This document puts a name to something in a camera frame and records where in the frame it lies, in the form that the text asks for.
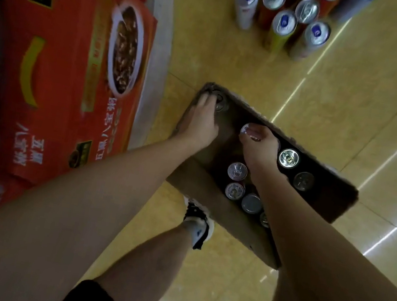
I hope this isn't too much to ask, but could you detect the cluster of cans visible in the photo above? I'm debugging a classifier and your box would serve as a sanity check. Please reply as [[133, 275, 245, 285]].
[[225, 0, 377, 73]]

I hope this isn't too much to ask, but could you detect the person's left white sock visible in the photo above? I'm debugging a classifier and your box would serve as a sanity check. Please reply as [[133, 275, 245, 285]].
[[179, 215, 210, 250]]

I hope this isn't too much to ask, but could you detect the person's left hand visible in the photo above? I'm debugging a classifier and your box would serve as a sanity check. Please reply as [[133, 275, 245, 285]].
[[170, 88, 226, 159]]

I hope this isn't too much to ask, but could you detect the person's left forearm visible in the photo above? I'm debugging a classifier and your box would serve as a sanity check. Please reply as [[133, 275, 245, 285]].
[[0, 108, 201, 301]]

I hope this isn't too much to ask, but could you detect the person's right hand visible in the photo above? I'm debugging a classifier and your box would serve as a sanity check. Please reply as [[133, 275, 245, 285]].
[[233, 121, 289, 177]]

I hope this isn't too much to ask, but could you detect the person's left leg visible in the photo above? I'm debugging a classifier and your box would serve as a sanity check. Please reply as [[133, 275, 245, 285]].
[[92, 213, 196, 301]]

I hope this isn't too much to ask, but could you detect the person's left white shoe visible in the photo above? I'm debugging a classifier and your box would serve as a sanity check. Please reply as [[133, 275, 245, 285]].
[[175, 197, 219, 253]]

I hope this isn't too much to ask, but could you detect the round wooden shelf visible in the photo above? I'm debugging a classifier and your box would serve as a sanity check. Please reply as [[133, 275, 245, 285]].
[[0, 0, 181, 260]]

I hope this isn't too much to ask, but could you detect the person's right forearm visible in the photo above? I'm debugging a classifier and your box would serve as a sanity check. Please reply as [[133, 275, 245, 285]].
[[231, 166, 397, 301]]

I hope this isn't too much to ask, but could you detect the brown cardboard box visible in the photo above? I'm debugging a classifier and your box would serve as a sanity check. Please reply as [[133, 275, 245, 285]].
[[154, 77, 374, 281]]

